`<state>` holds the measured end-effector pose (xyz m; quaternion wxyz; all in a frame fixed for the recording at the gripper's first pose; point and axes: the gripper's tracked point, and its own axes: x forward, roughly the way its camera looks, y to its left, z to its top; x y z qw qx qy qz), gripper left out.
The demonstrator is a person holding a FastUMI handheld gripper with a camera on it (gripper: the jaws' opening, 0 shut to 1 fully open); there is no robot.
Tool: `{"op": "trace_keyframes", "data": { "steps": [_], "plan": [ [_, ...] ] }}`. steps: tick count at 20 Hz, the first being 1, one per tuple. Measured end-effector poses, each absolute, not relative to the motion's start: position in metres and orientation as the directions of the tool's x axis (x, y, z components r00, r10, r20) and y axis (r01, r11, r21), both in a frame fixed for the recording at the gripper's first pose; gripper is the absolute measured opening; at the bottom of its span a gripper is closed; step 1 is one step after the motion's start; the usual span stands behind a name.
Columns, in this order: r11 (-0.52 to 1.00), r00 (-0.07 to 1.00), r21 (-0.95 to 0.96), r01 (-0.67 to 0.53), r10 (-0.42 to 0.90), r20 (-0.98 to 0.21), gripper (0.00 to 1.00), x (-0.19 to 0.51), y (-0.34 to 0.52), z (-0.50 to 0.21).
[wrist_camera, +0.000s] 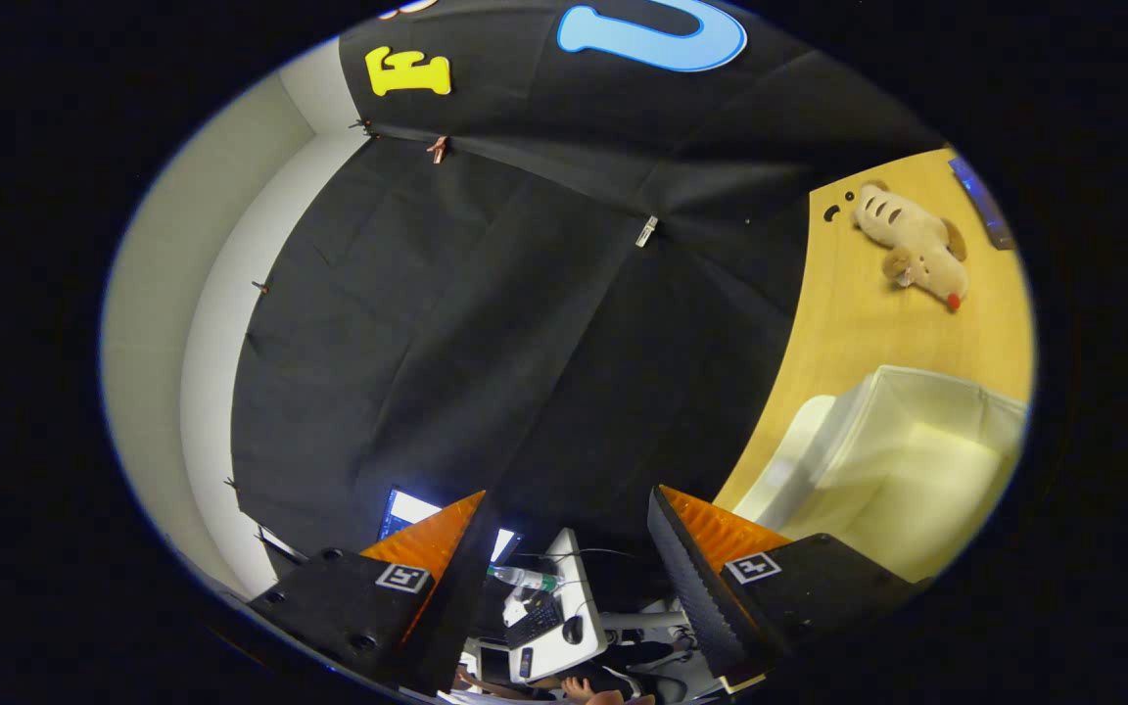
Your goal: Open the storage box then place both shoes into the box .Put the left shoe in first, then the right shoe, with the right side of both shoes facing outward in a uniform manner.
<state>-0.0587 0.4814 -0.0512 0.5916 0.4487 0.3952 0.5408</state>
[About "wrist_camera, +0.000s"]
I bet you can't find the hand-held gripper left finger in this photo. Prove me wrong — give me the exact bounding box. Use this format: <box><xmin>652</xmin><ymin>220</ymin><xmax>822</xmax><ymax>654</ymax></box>
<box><xmin>249</xmin><ymin>490</ymin><xmax>501</xmax><ymax>698</ymax></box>

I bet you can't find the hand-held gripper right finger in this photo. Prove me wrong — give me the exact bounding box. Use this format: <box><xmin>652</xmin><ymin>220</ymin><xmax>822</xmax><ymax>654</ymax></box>
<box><xmin>647</xmin><ymin>483</ymin><xmax>922</xmax><ymax>692</ymax></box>

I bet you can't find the fabric storage box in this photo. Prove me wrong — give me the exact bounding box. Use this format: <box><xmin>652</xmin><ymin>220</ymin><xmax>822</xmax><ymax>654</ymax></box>
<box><xmin>732</xmin><ymin>364</ymin><xmax>1030</xmax><ymax>586</ymax></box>

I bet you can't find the clear water bottle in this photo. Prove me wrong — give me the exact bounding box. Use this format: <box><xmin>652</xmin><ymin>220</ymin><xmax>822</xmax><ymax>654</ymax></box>
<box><xmin>488</xmin><ymin>564</ymin><xmax>562</xmax><ymax>593</ymax></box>

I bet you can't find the black keyboard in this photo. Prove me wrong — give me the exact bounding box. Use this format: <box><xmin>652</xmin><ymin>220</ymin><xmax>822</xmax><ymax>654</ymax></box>
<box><xmin>505</xmin><ymin>597</ymin><xmax>565</xmax><ymax>649</ymax></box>

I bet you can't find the computer monitor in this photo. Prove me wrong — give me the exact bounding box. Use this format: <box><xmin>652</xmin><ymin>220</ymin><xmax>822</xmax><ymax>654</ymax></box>
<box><xmin>378</xmin><ymin>488</ymin><xmax>523</xmax><ymax>567</ymax></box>

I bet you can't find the white office desk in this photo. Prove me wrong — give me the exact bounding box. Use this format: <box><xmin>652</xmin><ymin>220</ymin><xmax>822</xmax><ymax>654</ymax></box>
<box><xmin>505</xmin><ymin>529</ymin><xmax>611</xmax><ymax>683</ymax></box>

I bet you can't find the beige plush toy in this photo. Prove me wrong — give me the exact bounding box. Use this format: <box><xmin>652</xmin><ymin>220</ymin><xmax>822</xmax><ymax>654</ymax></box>
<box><xmin>822</xmin><ymin>179</ymin><xmax>968</xmax><ymax>312</ymax></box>

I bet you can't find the blue cover book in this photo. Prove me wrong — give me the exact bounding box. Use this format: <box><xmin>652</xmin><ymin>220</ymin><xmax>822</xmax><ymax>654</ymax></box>
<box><xmin>948</xmin><ymin>155</ymin><xmax>1017</xmax><ymax>251</ymax></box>

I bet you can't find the row of black clips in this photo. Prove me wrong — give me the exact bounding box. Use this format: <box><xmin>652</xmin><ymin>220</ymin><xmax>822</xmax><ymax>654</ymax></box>
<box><xmin>223</xmin><ymin>117</ymin><xmax>374</xmax><ymax>491</ymax></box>

